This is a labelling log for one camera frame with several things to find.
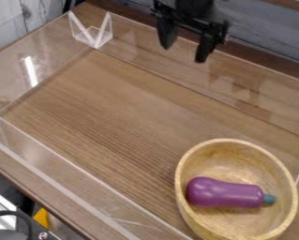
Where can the clear acrylic corner bracket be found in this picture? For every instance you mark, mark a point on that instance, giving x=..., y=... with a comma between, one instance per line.
x=92, y=36

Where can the yellow tag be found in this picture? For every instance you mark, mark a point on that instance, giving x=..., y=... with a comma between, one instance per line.
x=41, y=217

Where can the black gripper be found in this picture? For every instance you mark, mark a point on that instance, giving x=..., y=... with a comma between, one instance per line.
x=199, y=16

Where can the light wooden bowl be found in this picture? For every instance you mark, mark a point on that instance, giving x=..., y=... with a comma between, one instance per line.
x=239, y=162

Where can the purple toy eggplant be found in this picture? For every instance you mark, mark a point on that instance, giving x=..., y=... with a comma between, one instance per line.
x=207, y=192

